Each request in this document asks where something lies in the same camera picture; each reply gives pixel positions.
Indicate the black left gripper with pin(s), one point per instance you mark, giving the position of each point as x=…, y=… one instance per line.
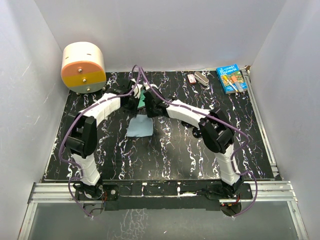
x=132, y=112

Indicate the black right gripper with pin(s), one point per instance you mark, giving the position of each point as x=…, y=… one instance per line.
x=149, y=114

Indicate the grey glasses case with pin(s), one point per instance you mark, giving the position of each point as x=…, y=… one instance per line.
x=141, y=104

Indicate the light blue cleaning cloth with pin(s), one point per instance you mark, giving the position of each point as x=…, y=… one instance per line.
x=140, y=126

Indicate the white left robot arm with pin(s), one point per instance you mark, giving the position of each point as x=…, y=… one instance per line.
x=81, y=136

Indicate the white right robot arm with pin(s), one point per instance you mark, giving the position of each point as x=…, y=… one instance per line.
x=210, y=125

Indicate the black sunglasses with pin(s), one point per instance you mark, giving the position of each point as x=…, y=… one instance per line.
x=195, y=131

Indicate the small red white box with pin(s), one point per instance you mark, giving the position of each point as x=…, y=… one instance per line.
x=191, y=79

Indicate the round mini drawer cabinet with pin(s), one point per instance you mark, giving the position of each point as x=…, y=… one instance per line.
x=83, y=68

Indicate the yellow white marker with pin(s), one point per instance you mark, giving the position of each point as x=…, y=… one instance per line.
x=229, y=82

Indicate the blue paperback book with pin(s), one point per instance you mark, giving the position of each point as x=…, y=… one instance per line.
x=231, y=79

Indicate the orange grey marker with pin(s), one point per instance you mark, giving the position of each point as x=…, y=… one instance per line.
x=237, y=83

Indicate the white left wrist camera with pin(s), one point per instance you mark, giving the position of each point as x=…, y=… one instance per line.
x=137, y=89

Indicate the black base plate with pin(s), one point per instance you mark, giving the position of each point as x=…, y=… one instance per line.
x=167, y=194

